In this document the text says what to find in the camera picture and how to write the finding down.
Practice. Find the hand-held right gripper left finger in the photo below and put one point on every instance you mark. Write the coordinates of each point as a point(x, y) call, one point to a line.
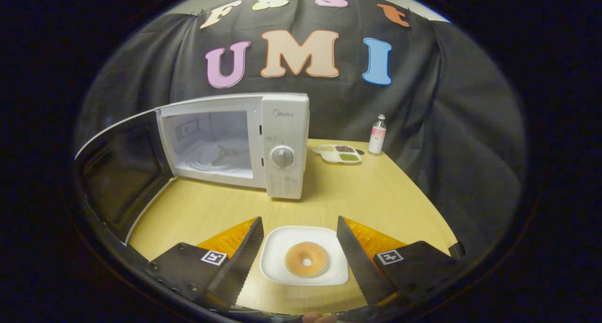
point(242, 262)

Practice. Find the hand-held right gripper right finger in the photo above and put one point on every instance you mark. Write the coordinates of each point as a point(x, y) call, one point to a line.
point(357, 262)

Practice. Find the glazed donut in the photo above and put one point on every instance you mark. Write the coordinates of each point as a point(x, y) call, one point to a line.
point(294, 259)

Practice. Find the white microwave oven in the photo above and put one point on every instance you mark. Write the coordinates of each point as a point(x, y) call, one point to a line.
point(284, 125)

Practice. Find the white square plate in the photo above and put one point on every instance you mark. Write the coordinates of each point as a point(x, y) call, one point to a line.
point(277, 248)

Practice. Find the divided dish of beans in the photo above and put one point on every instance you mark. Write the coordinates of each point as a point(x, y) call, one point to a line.
point(339, 153)

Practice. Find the small clear bottle pink label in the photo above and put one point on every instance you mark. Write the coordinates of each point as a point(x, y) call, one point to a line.
point(377, 137)

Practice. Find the black backdrop cloth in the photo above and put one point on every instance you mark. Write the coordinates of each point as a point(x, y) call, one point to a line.
point(423, 102)

